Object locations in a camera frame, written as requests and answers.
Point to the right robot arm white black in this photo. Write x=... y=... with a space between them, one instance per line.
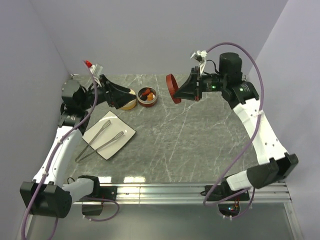
x=275 y=163

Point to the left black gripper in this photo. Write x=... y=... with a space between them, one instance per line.
x=117 y=96

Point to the white square plate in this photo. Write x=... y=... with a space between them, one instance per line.
x=106 y=137

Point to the cream round lid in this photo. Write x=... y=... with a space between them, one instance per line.
x=131 y=98

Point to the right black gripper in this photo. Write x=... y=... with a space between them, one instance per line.
x=188 y=90

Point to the red steel lunch container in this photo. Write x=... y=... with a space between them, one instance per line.
x=146 y=103

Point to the red sausage food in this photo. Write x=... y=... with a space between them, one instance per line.
x=146 y=92

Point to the dark seaweed roll food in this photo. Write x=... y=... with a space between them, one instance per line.
x=143 y=97

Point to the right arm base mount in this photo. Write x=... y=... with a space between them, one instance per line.
x=221 y=192

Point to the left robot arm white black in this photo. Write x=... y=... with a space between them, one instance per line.
x=46 y=195

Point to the red round lid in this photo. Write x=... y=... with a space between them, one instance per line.
x=172 y=87

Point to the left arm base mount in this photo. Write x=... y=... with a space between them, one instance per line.
x=104 y=192

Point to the yellow lunch container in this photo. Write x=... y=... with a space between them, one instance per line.
x=128 y=106

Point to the orange fried food piece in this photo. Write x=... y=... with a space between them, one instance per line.
x=150 y=97

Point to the aluminium rail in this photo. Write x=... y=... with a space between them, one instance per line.
x=188 y=193

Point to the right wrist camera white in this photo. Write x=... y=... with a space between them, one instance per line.
x=201 y=57

